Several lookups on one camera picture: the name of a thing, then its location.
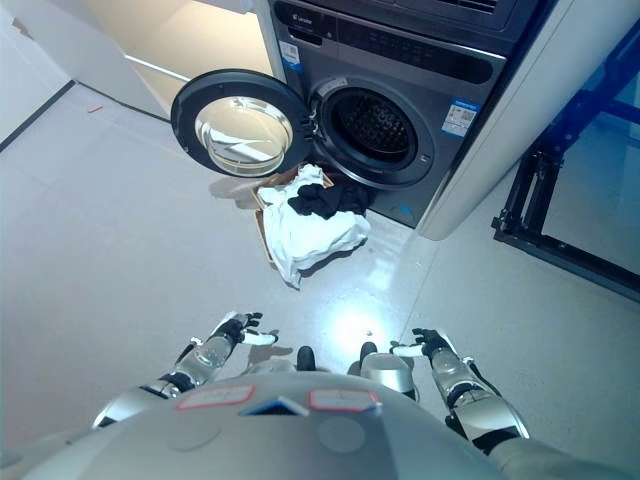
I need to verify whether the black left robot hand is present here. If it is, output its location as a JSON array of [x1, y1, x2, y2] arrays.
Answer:
[[224, 310, 279, 347]]

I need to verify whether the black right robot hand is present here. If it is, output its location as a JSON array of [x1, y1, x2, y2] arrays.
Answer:
[[389, 327, 454, 359]]

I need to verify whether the black cloth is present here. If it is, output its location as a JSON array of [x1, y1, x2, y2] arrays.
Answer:
[[287, 182, 374, 221]]

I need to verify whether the grey front-load washing machine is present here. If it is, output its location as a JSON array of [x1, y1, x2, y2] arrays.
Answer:
[[267, 0, 509, 230]]

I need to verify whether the silver right robot leg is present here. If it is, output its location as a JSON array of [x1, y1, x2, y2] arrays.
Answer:
[[359, 352, 419, 401]]

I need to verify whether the red bordered chest label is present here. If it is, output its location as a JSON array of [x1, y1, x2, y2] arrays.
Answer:
[[307, 387, 380, 414], [174, 384, 256, 412]]

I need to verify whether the white cloth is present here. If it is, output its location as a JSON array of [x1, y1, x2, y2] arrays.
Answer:
[[259, 163, 372, 290]]

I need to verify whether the grey robot torso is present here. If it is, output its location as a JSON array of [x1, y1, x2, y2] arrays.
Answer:
[[0, 372, 640, 480]]

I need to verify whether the round glass washer door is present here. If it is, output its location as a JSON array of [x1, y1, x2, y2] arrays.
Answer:
[[169, 69, 314, 179]]

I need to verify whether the energy label sticker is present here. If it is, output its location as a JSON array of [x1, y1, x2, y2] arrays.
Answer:
[[440, 97, 481, 136]]

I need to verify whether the blue white washer sticker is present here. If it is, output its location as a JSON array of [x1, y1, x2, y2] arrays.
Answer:
[[278, 40, 302, 69]]

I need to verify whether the white open shelf unit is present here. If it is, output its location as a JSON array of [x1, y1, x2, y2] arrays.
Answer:
[[9, 0, 274, 124]]

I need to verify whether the black metal frame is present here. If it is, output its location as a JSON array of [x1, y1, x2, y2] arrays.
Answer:
[[492, 147, 640, 301]]

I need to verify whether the blue metal frame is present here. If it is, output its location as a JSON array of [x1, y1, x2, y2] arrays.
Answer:
[[514, 14, 640, 166]]

